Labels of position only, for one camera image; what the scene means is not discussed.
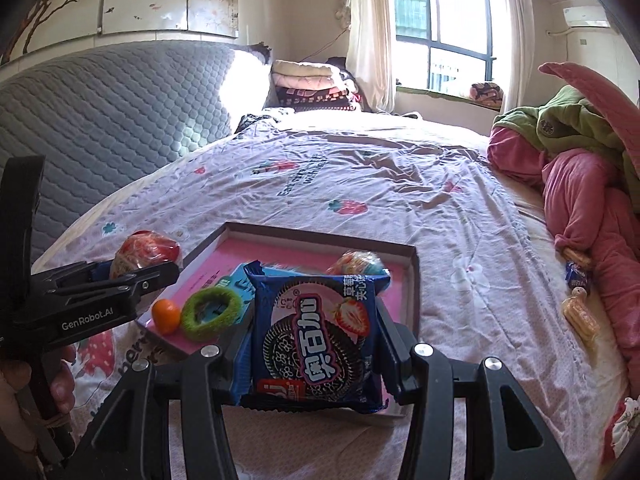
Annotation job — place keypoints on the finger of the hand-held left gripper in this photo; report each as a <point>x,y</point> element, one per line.
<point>75,274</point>
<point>145,282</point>

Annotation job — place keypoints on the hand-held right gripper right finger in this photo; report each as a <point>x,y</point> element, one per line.
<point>390,360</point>

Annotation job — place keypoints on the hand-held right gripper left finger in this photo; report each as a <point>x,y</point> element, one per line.
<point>242,370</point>

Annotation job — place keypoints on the red toy egg packet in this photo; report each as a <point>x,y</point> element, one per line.
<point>145,250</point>

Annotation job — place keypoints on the mandarin orange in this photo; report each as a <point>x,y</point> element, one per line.
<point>165,317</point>

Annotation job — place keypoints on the blue cookie packet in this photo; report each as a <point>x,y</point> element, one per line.
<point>310,335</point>

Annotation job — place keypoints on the blue toy egg packet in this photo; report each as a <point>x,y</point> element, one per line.
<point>355,262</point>

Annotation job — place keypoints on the person's left hand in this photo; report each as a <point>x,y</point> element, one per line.
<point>12,400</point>

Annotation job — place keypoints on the grey quilted headboard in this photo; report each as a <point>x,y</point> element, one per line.
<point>100,125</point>

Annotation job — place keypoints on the strawberry printed bedsheet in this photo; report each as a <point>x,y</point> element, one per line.
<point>375,175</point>

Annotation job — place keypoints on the yellow snack packet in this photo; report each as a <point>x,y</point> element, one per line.
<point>577,255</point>
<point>580,317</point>

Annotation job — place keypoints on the dark patterned cloth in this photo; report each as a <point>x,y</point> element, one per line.
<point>260,120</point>

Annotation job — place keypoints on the small blue snack packet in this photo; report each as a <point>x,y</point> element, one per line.
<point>577,277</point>

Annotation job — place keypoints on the pink quilt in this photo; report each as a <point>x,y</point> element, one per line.
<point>585,200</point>

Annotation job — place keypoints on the stack of folded blankets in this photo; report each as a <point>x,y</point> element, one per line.
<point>310,80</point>

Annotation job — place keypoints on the folded patterned cloth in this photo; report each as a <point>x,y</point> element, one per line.
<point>485,94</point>

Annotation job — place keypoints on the green garment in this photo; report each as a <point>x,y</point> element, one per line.
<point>575,120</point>

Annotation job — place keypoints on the cream curtain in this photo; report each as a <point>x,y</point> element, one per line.
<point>517,35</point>
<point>370,35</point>

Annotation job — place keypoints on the pink quilted cushion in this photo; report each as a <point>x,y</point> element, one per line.
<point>590,90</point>

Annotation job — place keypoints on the dark framed window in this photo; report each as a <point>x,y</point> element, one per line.
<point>450,15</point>

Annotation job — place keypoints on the white air conditioner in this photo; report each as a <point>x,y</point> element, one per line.
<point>585,16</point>

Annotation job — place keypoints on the decorated wall panel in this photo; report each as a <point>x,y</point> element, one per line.
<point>140,0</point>

